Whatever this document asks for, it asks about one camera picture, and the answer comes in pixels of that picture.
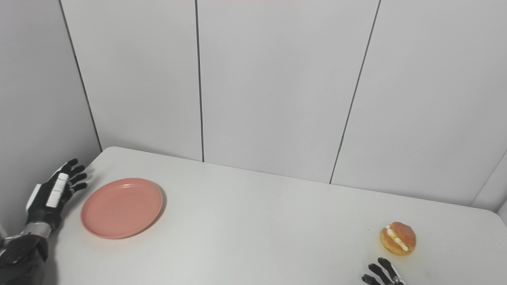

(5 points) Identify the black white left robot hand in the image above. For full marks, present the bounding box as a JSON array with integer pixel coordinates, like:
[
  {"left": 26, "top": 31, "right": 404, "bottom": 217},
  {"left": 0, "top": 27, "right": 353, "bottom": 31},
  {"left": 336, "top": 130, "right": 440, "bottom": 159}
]
[{"left": 26, "top": 159, "right": 88, "bottom": 232}]

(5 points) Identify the pink round plate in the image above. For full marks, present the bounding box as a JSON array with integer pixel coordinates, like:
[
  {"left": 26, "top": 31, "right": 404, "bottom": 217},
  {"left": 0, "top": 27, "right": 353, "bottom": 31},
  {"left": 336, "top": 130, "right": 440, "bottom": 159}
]
[{"left": 81, "top": 178, "right": 164, "bottom": 239}]

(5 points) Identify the cream puff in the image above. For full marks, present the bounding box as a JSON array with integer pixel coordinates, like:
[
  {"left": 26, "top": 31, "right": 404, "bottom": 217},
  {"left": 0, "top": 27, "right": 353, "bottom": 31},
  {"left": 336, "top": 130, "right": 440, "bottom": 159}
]
[{"left": 380, "top": 222, "right": 417, "bottom": 256}]

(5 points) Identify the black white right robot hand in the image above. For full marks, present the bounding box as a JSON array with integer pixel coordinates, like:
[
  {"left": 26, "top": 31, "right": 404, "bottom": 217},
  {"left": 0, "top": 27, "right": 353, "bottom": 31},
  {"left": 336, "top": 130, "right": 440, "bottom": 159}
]
[{"left": 361, "top": 257, "right": 405, "bottom": 285}]

